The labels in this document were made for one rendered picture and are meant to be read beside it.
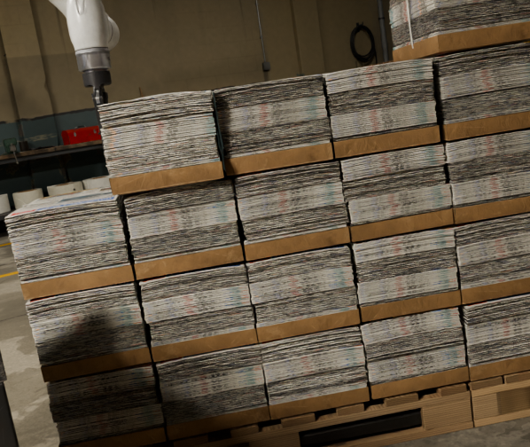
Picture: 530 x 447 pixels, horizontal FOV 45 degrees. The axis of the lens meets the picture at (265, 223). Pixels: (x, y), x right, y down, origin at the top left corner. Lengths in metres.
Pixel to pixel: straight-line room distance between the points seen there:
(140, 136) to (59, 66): 6.87
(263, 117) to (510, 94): 0.67
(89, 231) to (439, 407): 1.09
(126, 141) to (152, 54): 7.17
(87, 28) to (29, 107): 6.49
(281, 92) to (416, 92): 0.36
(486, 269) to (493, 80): 0.51
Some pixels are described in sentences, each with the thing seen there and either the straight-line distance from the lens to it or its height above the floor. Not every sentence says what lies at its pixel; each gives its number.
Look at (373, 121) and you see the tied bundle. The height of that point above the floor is 0.92.
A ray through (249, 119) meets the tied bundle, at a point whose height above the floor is 0.97.
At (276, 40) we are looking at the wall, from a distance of 9.57.
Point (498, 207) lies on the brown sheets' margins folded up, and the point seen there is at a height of 0.63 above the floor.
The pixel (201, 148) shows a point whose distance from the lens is 1.63.
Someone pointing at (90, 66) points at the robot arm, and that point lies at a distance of 1.81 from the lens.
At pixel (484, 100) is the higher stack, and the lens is 1.83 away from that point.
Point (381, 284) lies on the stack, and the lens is 1.78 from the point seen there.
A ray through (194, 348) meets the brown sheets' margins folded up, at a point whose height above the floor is 0.39.
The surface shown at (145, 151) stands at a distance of 1.64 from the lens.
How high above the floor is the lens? 1.00
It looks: 10 degrees down
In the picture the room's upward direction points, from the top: 9 degrees counter-clockwise
